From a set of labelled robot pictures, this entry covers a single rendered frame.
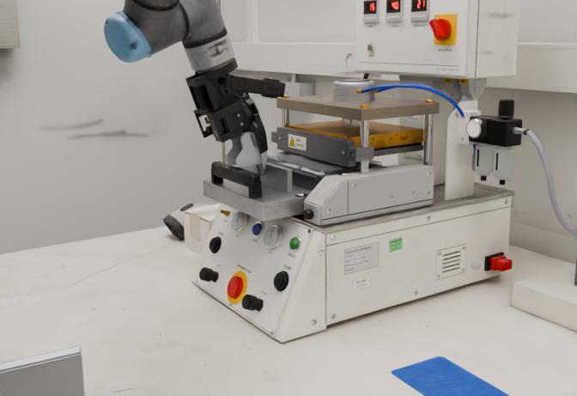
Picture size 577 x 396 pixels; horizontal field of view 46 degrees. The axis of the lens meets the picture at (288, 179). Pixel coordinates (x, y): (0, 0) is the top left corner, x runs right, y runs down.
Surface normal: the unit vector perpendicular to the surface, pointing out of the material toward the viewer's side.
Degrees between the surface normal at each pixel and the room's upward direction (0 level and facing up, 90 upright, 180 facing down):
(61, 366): 90
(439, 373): 0
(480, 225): 90
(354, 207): 90
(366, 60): 90
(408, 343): 0
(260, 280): 65
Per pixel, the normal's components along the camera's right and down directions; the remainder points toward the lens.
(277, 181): -0.84, 0.12
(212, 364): -0.01, -0.98
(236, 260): -0.76, -0.30
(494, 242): 0.55, 0.17
